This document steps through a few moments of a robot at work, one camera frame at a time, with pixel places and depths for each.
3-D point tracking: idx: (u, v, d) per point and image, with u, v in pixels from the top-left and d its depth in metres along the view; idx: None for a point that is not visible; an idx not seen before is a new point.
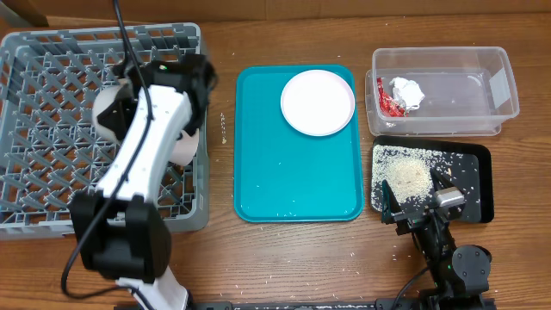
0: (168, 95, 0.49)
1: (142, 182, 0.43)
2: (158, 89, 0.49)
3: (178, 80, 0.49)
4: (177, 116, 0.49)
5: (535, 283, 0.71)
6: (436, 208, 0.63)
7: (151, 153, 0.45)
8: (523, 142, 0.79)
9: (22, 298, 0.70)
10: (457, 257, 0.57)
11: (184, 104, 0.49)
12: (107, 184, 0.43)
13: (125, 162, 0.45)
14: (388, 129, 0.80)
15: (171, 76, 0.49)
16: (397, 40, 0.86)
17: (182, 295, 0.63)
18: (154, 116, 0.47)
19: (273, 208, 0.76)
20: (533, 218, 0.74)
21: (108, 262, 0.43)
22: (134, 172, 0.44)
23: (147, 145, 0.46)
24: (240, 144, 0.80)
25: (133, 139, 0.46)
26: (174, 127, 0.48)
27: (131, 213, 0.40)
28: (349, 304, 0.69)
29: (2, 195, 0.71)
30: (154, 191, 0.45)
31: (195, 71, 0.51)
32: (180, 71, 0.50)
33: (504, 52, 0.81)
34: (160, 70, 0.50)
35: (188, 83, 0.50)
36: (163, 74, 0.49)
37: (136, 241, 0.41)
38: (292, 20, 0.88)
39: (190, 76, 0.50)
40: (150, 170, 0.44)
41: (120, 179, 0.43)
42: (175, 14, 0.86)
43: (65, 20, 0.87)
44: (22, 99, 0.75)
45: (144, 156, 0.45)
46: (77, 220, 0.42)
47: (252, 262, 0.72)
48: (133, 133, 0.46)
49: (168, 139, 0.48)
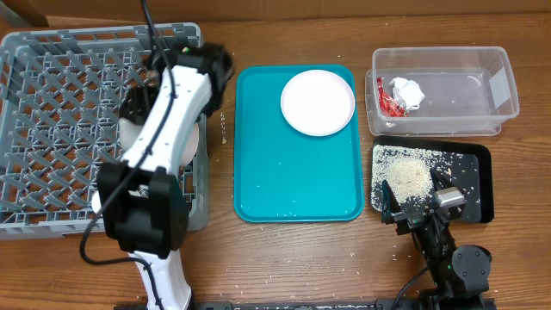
0: (189, 76, 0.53)
1: (165, 157, 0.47)
2: (181, 71, 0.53)
3: (200, 62, 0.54)
4: (198, 96, 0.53)
5: (535, 283, 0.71)
6: (436, 208, 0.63)
7: (174, 130, 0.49)
8: (523, 142, 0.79)
9: (22, 298, 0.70)
10: (457, 257, 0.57)
11: (204, 85, 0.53)
12: (132, 155, 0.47)
13: (149, 136, 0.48)
14: (387, 129, 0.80)
15: (193, 58, 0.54)
16: (397, 40, 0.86)
17: (186, 292, 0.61)
18: (176, 95, 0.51)
19: (273, 208, 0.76)
20: (534, 219, 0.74)
21: (128, 231, 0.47)
22: (157, 145, 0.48)
23: (170, 120, 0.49)
24: (240, 145, 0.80)
25: (156, 116, 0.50)
26: (195, 106, 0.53)
27: (154, 185, 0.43)
28: (349, 304, 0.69)
29: (2, 195, 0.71)
30: (175, 166, 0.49)
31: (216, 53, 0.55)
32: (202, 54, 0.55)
33: (504, 52, 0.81)
34: (184, 53, 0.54)
35: (209, 65, 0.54)
36: (184, 57, 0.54)
37: (157, 211, 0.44)
38: (292, 20, 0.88)
39: (211, 59, 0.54)
40: (171, 145, 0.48)
41: (145, 151, 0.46)
42: (175, 14, 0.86)
43: (65, 20, 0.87)
44: (23, 99, 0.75)
45: (166, 132, 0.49)
46: (102, 188, 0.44)
47: (252, 262, 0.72)
48: (157, 108, 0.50)
49: (189, 115, 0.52)
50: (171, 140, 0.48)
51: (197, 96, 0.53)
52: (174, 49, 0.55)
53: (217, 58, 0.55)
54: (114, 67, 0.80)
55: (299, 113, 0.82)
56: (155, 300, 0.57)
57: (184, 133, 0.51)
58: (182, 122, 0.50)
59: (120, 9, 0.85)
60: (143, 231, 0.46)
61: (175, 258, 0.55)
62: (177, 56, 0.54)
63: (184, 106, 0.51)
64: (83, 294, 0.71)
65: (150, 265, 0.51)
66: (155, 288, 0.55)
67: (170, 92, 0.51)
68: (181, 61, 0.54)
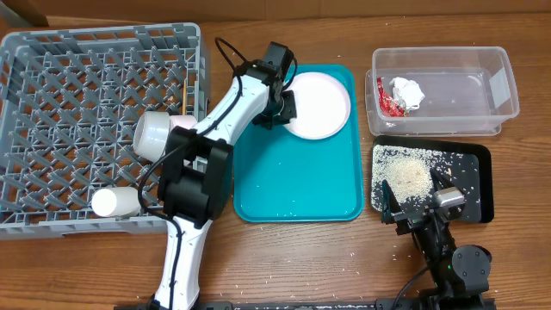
0: (255, 79, 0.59)
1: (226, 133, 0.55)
2: (248, 78, 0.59)
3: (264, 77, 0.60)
4: (257, 102, 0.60)
5: (535, 283, 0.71)
6: (436, 208, 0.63)
7: (237, 118, 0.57)
8: (523, 142, 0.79)
9: (22, 298, 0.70)
10: (457, 257, 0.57)
11: (264, 96, 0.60)
12: (201, 126, 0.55)
13: (215, 118, 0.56)
14: (388, 129, 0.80)
15: (256, 73, 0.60)
16: (397, 40, 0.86)
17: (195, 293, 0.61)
18: (243, 92, 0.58)
19: (273, 208, 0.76)
20: (534, 219, 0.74)
21: (180, 191, 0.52)
22: (221, 126, 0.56)
23: (236, 109, 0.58)
24: (239, 145, 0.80)
25: (224, 103, 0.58)
26: (255, 107, 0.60)
27: (216, 151, 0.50)
28: (349, 304, 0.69)
29: (2, 195, 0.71)
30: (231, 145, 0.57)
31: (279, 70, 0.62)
32: (264, 70, 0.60)
33: (504, 52, 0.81)
34: (252, 66, 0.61)
35: (272, 78, 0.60)
36: (252, 70, 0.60)
37: (212, 174, 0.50)
38: (292, 20, 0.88)
39: (273, 77, 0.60)
40: (232, 127, 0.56)
41: (212, 125, 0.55)
42: (175, 14, 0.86)
43: (65, 20, 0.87)
44: (23, 99, 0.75)
45: (232, 117, 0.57)
46: (170, 145, 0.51)
47: (252, 261, 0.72)
48: (223, 102, 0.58)
49: (246, 116, 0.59)
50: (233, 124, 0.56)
51: (256, 100, 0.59)
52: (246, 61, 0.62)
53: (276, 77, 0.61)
54: (114, 67, 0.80)
55: (316, 116, 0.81)
56: (170, 281, 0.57)
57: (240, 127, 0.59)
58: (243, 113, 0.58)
59: (120, 9, 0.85)
60: (195, 190, 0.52)
61: (202, 241, 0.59)
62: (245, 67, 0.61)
63: (244, 104, 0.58)
64: (83, 294, 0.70)
65: (182, 235, 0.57)
66: (176, 265, 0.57)
67: (236, 89, 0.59)
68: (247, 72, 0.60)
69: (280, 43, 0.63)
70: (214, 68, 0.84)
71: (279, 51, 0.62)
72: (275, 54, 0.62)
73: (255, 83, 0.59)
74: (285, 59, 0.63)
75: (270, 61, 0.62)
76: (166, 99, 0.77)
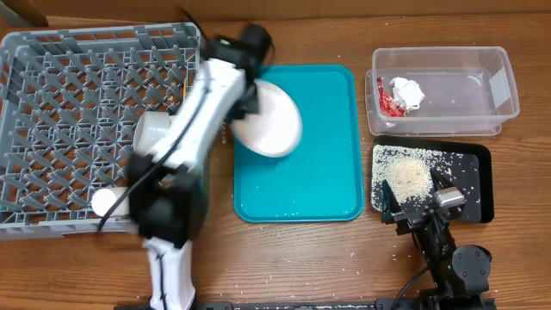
0: (223, 70, 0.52)
1: (190, 153, 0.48)
2: (216, 66, 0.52)
3: (238, 56, 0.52)
4: (232, 92, 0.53)
5: (535, 283, 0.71)
6: (436, 208, 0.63)
7: (204, 125, 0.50)
8: (523, 142, 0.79)
9: (22, 298, 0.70)
10: (457, 257, 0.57)
11: (239, 82, 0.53)
12: (159, 149, 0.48)
13: (180, 127, 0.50)
14: (388, 129, 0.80)
15: (228, 57, 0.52)
16: (397, 40, 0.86)
17: (188, 294, 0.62)
18: (211, 89, 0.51)
19: (273, 208, 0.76)
20: (534, 219, 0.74)
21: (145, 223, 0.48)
22: (185, 143, 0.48)
23: (205, 110, 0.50)
24: (239, 145, 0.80)
25: (191, 105, 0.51)
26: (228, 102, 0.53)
27: (178, 179, 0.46)
28: (349, 304, 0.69)
29: (2, 195, 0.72)
30: (201, 159, 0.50)
31: (258, 48, 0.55)
32: (238, 52, 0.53)
33: (504, 52, 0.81)
34: (221, 48, 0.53)
35: (249, 60, 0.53)
36: (224, 48, 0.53)
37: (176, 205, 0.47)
38: (292, 20, 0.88)
39: (248, 55, 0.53)
40: (199, 141, 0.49)
41: (171, 146, 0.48)
42: (175, 14, 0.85)
43: (65, 20, 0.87)
44: (22, 99, 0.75)
45: (197, 126, 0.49)
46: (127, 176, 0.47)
47: (252, 262, 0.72)
48: (189, 102, 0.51)
49: (218, 115, 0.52)
50: (198, 136, 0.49)
51: (227, 94, 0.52)
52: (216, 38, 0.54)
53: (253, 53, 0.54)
54: (114, 67, 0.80)
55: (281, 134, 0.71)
56: (160, 294, 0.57)
57: (206, 131, 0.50)
58: (213, 115, 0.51)
59: (120, 9, 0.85)
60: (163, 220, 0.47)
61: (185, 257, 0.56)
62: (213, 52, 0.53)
63: (214, 104, 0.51)
64: (83, 294, 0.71)
65: (163, 256, 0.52)
66: (162, 281, 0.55)
67: (202, 86, 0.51)
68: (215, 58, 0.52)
69: (256, 25, 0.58)
70: None
71: (252, 31, 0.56)
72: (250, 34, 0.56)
73: (226, 70, 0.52)
74: (263, 39, 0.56)
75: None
76: (166, 99, 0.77)
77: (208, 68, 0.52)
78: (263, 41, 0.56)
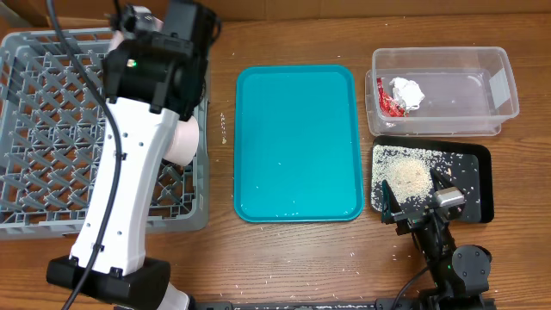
0: (139, 117, 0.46)
1: (119, 250, 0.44)
2: (134, 100, 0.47)
3: (155, 86, 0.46)
4: (157, 138, 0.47)
5: (535, 283, 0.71)
6: (436, 208, 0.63)
7: (126, 209, 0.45)
8: (523, 142, 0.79)
9: (21, 298, 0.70)
10: (457, 257, 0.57)
11: (164, 124, 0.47)
12: (83, 251, 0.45)
13: (97, 220, 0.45)
14: (388, 129, 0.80)
15: (157, 71, 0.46)
16: (397, 40, 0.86)
17: (182, 302, 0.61)
18: (125, 154, 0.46)
19: (273, 208, 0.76)
20: (534, 219, 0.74)
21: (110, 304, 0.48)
22: (109, 238, 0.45)
23: (121, 186, 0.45)
24: (239, 145, 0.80)
25: (105, 186, 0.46)
26: (156, 154, 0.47)
27: (113, 290, 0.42)
28: (349, 304, 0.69)
29: (2, 195, 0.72)
30: (136, 248, 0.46)
31: (197, 40, 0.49)
32: (168, 58, 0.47)
33: (504, 52, 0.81)
34: (145, 61, 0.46)
35: (188, 60, 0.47)
36: (135, 77, 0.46)
37: None
38: (292, 21, 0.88)
39: (174, 65, 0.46)
40: (125, 232, 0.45)
41: (95, 248, 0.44)
42: None
43: (65, 20, 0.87)
44: (22, 99, 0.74)
45: (117, 218, 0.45)
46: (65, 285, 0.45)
47: (252, 262, 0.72)
48: (105, 178, 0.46)
49: (146, 180, 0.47)
50: (124, 227, 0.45)
51: (150, 152, 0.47)
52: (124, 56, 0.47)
53: (179, 64, 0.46)
54: None
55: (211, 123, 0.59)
56: None
57: (148, 197, 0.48)
58: (137, 186, 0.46)
59: None
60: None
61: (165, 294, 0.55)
62: (134, 72, 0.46)
63: (133, 175, 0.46)
64: (83, 294, 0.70)
65: None
66: None
67: (115, 151, 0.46)
68: (137, 83, 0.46)
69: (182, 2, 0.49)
70: (214, 68, 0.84)
71: (184, 16, 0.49)
72: (182, 18, 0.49)
73: (154, 90, 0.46)
74: (196, 24, 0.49)
75: (173, 35, 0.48)
76: None
77: (122, 112, 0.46)
78: (201, 28, 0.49)
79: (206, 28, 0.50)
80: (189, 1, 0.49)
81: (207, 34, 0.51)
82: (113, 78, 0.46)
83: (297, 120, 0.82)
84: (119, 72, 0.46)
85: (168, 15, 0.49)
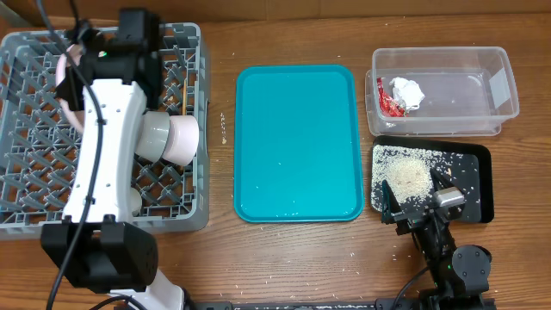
0: (115, 89, 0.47)
1: (109, 201, 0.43)
2: (103, 84, 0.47)
3: (123, 69, 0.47)
4: (133, 108, 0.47)
5: (535, 283, 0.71)
6: (436, 208, 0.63)
7: (112, 165, 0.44)
8: (523, 142, 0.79)
9: (22, 298, 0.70)
10: (457, 257, 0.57)
11: (137, 96, 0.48)
12: (73, 208, 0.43)
13: (85, 179, 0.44)
14: (388, 129, 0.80)
15: (122, 58, 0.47)
16: (397, 40, 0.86)
17: (177, 294, 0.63)
18: (106, 119, 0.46)
19: (273, 208, 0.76)
20: (534, 219, 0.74)
21: (97, 279, 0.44)
22: (99, 191, 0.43)
23: (104, 148, 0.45)
24: (239, 145, 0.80)
25: (88, 151, 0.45)
26: (135, 115, 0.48)
27: (106, 237, 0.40)
28: (349, 304, 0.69)
29: (2, 195, 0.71)
30: (125, 203, 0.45)
31: (151, 38, 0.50)
32: (130, 50, 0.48)
33: (504, 52, 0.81)
34: (111, 55, 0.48)
35: (147, 52, 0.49)
36: (102, 65, 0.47)
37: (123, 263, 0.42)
38: (292, 20, 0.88)
39: (136, 55, 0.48)
40: (114, 184, 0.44)
41: (86, 201, 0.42)
42: (176, 14, 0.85)
43: (65, 21, 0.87)
44: (23, 99, 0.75)
45: (104, 171, 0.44)
46: (52, 252, 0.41)
47: (252, 261, 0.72)
48: (87, 145, 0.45)
49: (127, 138, 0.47)
50: (113, 179, 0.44)
51: (129, 114, 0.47)
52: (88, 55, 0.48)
53: (141, 53, 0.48)
54: None
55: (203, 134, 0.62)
56: None
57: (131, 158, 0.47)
58: (120, 143, 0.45)
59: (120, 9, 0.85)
60: (110, 275, 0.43)
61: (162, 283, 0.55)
62: (101, 63, 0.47)
63: (115, 133, 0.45)
64: (83, 294, 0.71)
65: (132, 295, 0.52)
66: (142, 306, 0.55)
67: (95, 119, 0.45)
68: (104, 71, 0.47)
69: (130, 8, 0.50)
70: (214, 68, 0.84)
71: (135, 18, 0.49)
72: (132, 21, 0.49)
73: (122, 75, 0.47)
74: (146, 22, 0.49)
75: (127, 35, 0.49)
76: (166, 99, 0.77)
77: (100, 88, 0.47)
78: (152, 26, 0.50)
79: (157, 26, 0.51)
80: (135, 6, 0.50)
81: (157, 31, 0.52)
82: (84, 72, 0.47)
83: (297, 120, 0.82)
84: (89, 65, 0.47)
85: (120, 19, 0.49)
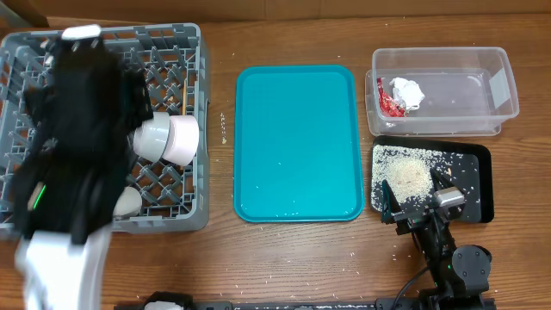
0: (60, 265, 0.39)
1: None
2: (52, 232, 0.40)
3: (74, 194, 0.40)
4: (92, 263, 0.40)
5: (535, 283, 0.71)
6: (436, 208, 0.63)
7: None
8: (523, 142, 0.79)
9: (22, 298, 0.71)
10: (457, 257, 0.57)
11: (97, 258, 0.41)
12: None
13: None
14: (388, 129, 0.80)
15: (74, 189, 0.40)
16: (396, 40, 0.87)
17: None
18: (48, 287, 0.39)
19: (273, 208, 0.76)
20: (534, 219, 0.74)
21: None
22: None
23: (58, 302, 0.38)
24: (239, 145, 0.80)
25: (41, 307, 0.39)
26: (96, 261, 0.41)
27: None
28: (349, 304, 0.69)
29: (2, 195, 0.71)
30: None
31: (95, 98, 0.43)
32: (86, 160, 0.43)
33: (504, 52, 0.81)
34: (70, 163, 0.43)
35: (98, 139, 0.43)
36: (54, 195, 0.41)
37: None
38: (292, 21, 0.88)
39: (89, 177, 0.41)
40: None
41: None
42: (176, 15, 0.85)
43: (65, 21, 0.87)
44: (23, 99, 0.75)
45: None
46: None
47: (252, 261, 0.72)
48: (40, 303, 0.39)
49: (89, 275, 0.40)
50: None
51: (88, 264, 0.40)
52: (41, 171, 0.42)
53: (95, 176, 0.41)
54: None
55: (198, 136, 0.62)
56: None
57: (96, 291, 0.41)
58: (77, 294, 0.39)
59: (120, 10, 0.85)
60: None
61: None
62: (51, 189, 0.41)
63: (67, 282, 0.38)
64: None
65: None
66: None
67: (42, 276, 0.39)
68: (55, 199, 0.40)
69: (81, 64, 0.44)
70: (214, 68, 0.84)
71: (81, 85, 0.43)
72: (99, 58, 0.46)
73: (74, 199, 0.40)
74: (90, 86, 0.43)
75: (71, 115, 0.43)
76: (166, 99, 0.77)
77: (42, 264, 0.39)
78: (99, 79, 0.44)
79: (108, 83, 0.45)
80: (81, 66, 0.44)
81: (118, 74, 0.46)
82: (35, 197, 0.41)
83: (297, 121, 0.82)
84: (42, 193, 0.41)
85: (65, 77, 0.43)
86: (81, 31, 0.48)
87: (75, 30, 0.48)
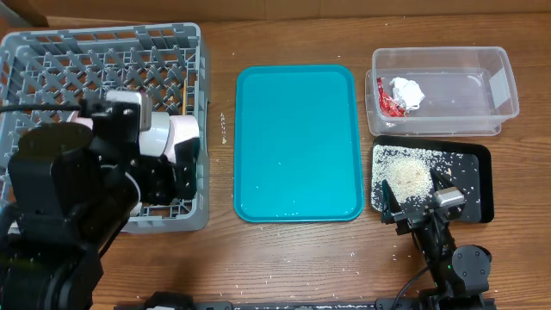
0: None
1: None
2: None
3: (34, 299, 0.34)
4: None
5: (535, 283, 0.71)
6: (436, 208, 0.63)
7: None
8: (523, 142, 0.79)
9: None
10: (457, 257, 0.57)
11: None
12: None
13: None
14: (388, 129, 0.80)
15: (44, 278, 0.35)
16: (396, 40, 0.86)
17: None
18: None
19: (273, 208, 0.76)
20: (534, 219, 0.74)
21: None
22: None
23: None
24: (239, 145, 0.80)
25: None
26: None
27: None
28: (349, 304, 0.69)
29: (2, 195, 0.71)
30: None
31: (64, 189, 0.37)
32: (58, 251, 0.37)
33: (504, 52, 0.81)
34: (36, 254, 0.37)
35: (69, 229, 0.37)
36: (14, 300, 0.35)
37: None
38: (292, 20, 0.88)
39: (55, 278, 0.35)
40: None
41: None
42: (176, 14, 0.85)
43: (65, 20, 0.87)
44: (23, 99, 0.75)
45: None
46: None
47: (252, 261, 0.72)
48: None
49: None
50: None
51: None
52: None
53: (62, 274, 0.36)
54: (115, 67, 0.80)
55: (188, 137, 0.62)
56: None
57: None
58: None
59: (120, 10, 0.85)
60: None
61: None
62: (11, 296, 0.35)
63: None
64: None
65: None
66: None
67: None
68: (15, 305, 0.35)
69: (38, 157, 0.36)
70: (214, 68, 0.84)
71: (40, 179, 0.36)
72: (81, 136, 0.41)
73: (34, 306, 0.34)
74: (55, 182, 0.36)
75: (36, 209, 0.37)
76: (166, 99, 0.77)
77: None
78: (67, 170, 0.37)
79: (75, 170, 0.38)
80: (41, 158, 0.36)
81: (86, 155, 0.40)
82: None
83: (297, 121, 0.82)
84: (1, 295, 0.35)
85: (26, 165, 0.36)
86: (120, 94, 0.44)
87: (114, 92, 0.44)
